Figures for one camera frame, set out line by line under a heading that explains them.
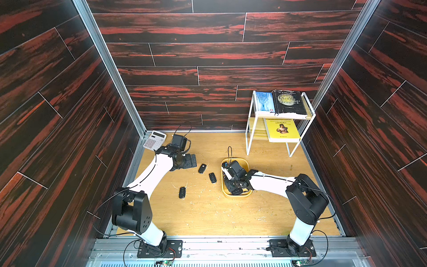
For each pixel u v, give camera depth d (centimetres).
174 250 73
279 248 73
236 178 72
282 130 95
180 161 72
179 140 69
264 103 87
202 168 101
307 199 49
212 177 96
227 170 75
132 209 47
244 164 96
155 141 114
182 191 91
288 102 87
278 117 82
